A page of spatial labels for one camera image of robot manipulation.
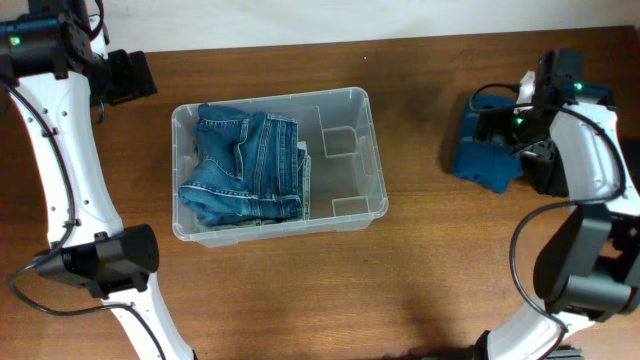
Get dark blue jeans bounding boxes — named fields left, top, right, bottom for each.
left=178, top=104, right=303, bottom=226

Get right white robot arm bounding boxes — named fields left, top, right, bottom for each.
left=466, top=48, right=639, bottom=359

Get right black cable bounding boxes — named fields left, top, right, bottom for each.
left=467, top=82, right=629, bottom=360

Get left black cable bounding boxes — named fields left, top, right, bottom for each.
left=0, top=74, right=169, bottom=360

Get clear plastic storage container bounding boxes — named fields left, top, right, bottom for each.
left=172, top=87, right=389, bottom=247

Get dark navy folded garment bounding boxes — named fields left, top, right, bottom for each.
left=620, top=138, right=640, bottom=189

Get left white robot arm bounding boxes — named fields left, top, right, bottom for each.
left=1, top=0, right=195, bottom=359

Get teal blue garment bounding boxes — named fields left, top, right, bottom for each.
left=452, top=105, right=524, bottom=194

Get black cable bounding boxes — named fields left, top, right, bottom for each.
left=0, top=74, right=169, bottom=360
left=467, top=82, right=629, bottom=360

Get light blue jeans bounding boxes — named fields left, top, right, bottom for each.
left=194, top=141, right=312, bottom=232

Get black garment with logo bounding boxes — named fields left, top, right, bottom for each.
left=520, top=140, right=569, bottom=197

